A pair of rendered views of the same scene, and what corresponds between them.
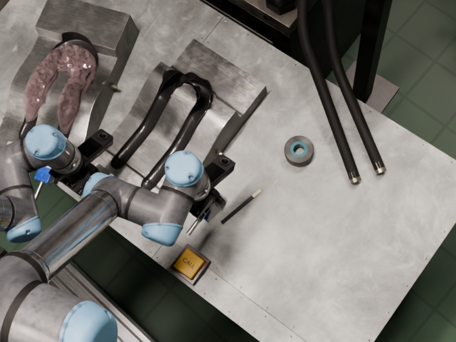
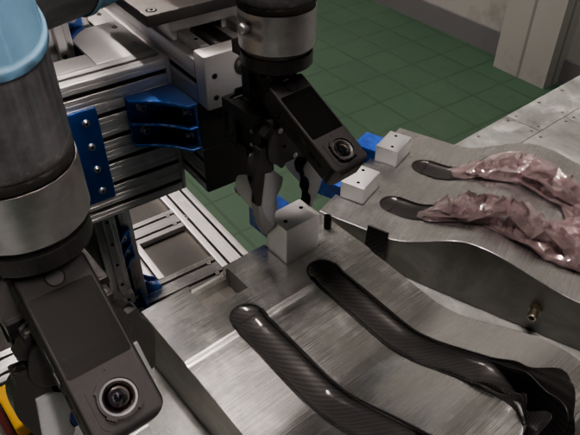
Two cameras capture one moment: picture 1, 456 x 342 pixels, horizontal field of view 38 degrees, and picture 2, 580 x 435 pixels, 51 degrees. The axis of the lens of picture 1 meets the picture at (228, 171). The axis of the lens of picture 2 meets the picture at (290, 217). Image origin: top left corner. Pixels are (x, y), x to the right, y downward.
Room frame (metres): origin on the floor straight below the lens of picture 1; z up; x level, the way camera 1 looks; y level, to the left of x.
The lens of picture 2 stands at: (0.56, -0.22, 1.38)
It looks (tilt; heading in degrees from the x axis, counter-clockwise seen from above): 40 degrees down; 80
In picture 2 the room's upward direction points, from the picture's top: straight up
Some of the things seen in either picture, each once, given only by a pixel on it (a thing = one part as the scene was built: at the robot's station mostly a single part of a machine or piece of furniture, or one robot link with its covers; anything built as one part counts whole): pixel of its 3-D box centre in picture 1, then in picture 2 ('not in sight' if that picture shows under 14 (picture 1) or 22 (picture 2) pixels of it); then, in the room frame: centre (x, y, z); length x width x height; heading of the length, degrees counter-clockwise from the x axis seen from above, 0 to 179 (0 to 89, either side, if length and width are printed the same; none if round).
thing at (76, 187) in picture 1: (73, 169); (273, 100); (0.63, 0.34, 1.07); 0.09 x 0.08 x 0.12; 120
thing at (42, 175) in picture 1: (43, 178); (330, 180); (0.74, 0.48, 0.85); 0.13 x 0.05 x 0.05; 137
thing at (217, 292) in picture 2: not in sight; (217, 298); (0.56, 0.26, 0.87); 0.05 x 0.05 x 0.04; 30
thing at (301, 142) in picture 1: (298, 150); not in sight; (0.52, -0.20, 0.82); 0.08 x 0.08 x 0.04
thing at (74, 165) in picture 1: (64, 157); (274, 28); (0.64, 0.34, 1.15); 0.08 x 0.08 x 0.05
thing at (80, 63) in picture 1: (59, 82); (532, 199); (0.97, 0.34, 0.90); 0.26 x 0.18 x 0.08; 137
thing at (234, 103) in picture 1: (174, 128); (394, 412); (0.71, 0.09, 0.87); 0.50 x 0.26 x 0.14; 120
